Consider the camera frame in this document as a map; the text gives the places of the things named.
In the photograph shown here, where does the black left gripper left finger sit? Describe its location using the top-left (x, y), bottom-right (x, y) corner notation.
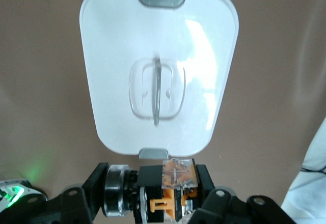
top-left (45, 162), bottom-right (113, 224)

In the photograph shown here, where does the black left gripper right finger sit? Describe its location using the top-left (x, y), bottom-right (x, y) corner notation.
top-left (189, 164), bottom-right (296, 224)

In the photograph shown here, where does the orange and black switch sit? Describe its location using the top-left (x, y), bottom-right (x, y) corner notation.
top-left (103, 157), bottom-right (200, 222)

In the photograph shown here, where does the brown table mat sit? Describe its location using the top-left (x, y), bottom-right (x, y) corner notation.
top-left (0, 0), bottom-right (326, 224)

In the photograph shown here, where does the white lidded storage box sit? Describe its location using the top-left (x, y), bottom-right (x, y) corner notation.
top-left (78, 0), bottom-right (240, 160)

